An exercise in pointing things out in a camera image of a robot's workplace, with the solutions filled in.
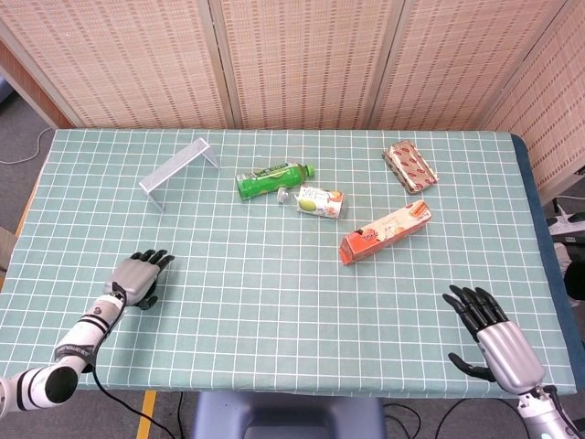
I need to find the green grid tablecloth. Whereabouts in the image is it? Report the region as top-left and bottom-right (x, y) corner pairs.
(0, 127), (578, 399)

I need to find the silver metal mesh shelf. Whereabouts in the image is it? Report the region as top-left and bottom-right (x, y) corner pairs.
(138, 138), (221, 214)

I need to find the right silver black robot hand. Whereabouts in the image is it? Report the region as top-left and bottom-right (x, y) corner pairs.
(441, 284), (547, 395)

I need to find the green plastic drink bottle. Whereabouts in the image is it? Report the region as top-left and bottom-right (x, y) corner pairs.
(235, 160), (317, 202)

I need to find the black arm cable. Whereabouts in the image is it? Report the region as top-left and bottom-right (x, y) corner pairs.
(89, 282), (173, 439)

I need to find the blue table pad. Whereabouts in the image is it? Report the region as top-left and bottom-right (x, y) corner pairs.
(510, 134), (585, 392)

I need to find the clear bottle with fruit label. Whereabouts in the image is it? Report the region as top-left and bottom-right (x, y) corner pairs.
(276, 185), (348, 221)

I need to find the orange long snack carton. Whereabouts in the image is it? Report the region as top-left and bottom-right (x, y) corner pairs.
(338, 199), (433, 266)

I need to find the black round object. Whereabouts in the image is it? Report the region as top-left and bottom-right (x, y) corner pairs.
(562, 262), (585, 302)

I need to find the red patterned snack packet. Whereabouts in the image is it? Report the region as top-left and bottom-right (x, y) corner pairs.
(381, 140), (440, 197)

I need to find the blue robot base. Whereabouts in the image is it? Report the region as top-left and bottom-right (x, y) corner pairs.
(190, 391), (388, 439)

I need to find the black floor cable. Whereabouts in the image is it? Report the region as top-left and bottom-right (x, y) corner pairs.
(433, 396), (520, 439)
(382, 401), (422, 439)
(175, 391), (186, 439)

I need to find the white floor cable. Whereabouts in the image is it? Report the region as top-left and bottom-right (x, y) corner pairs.
(0, 126), (55, 166)

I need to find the white power strip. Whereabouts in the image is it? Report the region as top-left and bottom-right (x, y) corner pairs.
(546, 214), (585, 237)

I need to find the bamboo folding screen panel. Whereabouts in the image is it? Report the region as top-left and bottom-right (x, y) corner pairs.
(479, 0), (585, 205)
(369, 0), (568, 133)
(0, 0), (229, 130)
(208, 0), (406, 132)

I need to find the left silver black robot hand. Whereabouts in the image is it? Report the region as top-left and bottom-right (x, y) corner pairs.
(103, 249), (176, 312)

